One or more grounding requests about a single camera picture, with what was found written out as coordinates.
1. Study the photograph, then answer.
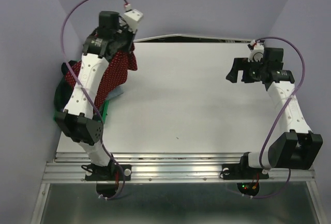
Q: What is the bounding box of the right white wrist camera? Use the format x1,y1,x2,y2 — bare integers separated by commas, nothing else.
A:
248,40,264,62

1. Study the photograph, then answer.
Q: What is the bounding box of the dark green plaid skirt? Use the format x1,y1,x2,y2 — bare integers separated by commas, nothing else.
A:
53,63,76,112

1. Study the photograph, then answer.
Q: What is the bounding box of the green plastic bin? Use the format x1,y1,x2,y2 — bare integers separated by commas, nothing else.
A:
54,94,109,135

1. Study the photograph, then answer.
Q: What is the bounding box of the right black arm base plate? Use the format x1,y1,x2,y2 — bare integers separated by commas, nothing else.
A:
219,163,269,180

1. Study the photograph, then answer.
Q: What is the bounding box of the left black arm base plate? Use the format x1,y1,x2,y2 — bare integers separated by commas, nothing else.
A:
81,163,132,182

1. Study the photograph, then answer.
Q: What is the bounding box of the aluminium rail frame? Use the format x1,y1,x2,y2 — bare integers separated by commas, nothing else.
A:
31,151,328,223

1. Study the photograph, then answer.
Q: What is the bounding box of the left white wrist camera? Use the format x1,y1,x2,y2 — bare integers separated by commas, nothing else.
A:
123,9,144,33

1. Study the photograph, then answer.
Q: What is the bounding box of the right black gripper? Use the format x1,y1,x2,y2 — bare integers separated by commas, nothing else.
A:
225,57,267,83

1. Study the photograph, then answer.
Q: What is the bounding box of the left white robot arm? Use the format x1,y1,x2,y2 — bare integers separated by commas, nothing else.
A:
55,9,143,180

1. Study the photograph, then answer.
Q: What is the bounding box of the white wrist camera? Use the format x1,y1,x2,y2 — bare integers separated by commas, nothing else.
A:
248,40,264,62
123,9,144,33

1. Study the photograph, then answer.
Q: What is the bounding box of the red polka dot skirt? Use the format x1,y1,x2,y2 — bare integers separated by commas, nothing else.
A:
64,42,138,107

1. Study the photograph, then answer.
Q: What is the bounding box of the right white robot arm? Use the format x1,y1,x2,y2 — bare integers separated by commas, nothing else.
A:
223,45,323,179

